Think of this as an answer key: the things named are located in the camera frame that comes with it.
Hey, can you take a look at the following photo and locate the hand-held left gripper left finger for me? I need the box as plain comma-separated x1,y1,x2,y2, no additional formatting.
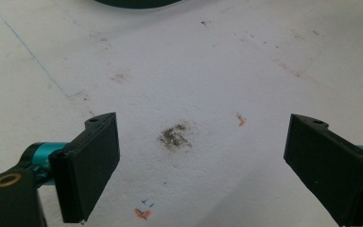
48,112,121,224

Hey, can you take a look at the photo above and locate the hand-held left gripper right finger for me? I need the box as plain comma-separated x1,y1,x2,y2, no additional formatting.
283,113,363,227

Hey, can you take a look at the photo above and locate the black oval tray stand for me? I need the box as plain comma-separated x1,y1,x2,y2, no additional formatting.
94,0,184,9

